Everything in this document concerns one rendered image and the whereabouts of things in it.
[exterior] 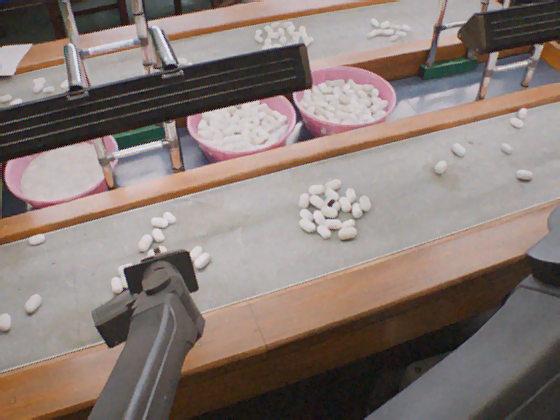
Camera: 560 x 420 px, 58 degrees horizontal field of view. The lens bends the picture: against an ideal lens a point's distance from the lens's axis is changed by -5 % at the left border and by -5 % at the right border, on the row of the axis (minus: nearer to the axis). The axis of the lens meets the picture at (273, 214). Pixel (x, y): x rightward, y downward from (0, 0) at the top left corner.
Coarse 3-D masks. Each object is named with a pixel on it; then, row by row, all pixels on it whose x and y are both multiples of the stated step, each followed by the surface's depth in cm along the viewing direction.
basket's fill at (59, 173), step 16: (80, 144) 130; (48, 160) 125; (64, 160) 126; (80, 160) 124; (96, 160) 125; (32, 176) 121; (48, 176) 121; (64, 176) 121; (80, 176) 121; (96, 176) 121; (32, 192) 118; (48, 192) 118; (64, 192) 118
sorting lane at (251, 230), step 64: (512, 128) 131; (256, 192) 116; (384, 192) 116; (448, 192) 116; (512, 192) 116; (0, 256) 104; (64, 256) 104; (128, 256) 104; (256, 256) 104; (320, 256) 104; (384, 256) 104; (64, 320) 94
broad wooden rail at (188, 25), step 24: (264, 0) 175; (288, 0) 175; (312, 0) 175; (336, 0) 175; (360, 0) 175; (384, 0) 178; (168, 24) 164; (192, 24) 164; (216, 24) 163; (240, 24) 166; (48, 48) 156; (24, 72) 151
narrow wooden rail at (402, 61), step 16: (384, 48) 153; (400, 48) 153; (416, 48) 153; (448, 48) 156; (464, 48) 158; (528, 48) 168; (320, 64) 147; (336, 64) 147; (352, 64) 148; (368, 64) 149; (384, 64) 152; (400, 64) 154; (416, 64) 156; (288, 96) 148
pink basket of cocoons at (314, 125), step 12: (312, 72) 143; (324, 72) 145; (336, 72) 145; (348, 72) 145; (360, 72) 144; (360, 84) 146; (372, 84) 144; (384, 84) 140; (300, 96) 141; (384, 96) 141; (300, 108) 132; (312, 120) 132; (324, 120) 128; (312, 132) 138; (336, 132) 131
